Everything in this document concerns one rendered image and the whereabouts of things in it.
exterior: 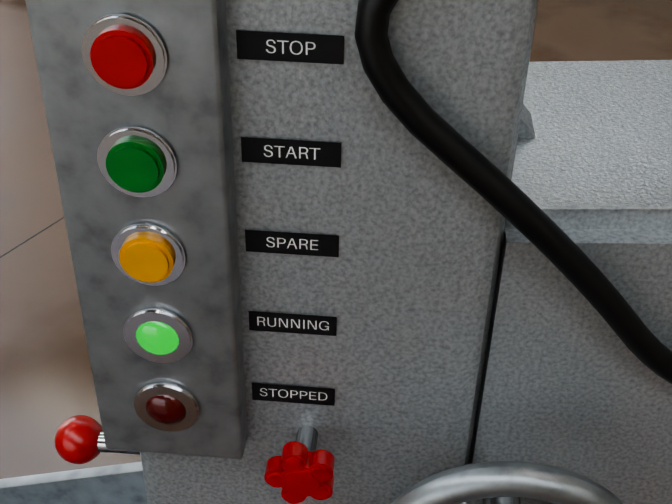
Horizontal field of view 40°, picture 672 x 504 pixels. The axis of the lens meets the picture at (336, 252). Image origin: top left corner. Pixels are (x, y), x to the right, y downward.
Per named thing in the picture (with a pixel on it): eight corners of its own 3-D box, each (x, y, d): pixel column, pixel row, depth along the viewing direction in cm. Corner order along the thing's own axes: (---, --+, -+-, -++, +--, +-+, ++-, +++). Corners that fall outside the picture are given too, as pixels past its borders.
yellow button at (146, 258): (179, 273, 45) (174, 229, 44) (174, 286, 45) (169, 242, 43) (126, 270, 46) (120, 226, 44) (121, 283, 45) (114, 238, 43)
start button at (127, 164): (170, 184, 42) (165, 134, 41) (165, 196, 42) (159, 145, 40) (114, 181, 43) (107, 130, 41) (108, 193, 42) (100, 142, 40)
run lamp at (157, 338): (186, 345, 49) (182, 309, 47) (180, 363, 48) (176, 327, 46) (141, 342, 49) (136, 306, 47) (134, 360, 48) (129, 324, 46)
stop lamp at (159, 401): (193, 414, 52) (190, 382, 50) (187, 433, 51) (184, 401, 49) (150, 411, 52) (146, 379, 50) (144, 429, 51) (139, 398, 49)
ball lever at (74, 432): (177, 445, 63) (173, 411, 61) (166, 481, 60) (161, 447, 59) (67, 436, 63) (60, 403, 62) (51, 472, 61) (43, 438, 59)
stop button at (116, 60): (160, 82, 39) (154, 23, 38) (154, 93, 39) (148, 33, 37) (100, 78, 40) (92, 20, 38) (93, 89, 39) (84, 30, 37)
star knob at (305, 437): (338, 452, 55) (339, 404, 52) (331, 510, 51) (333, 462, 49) (274, 447, 55) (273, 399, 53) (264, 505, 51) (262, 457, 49)
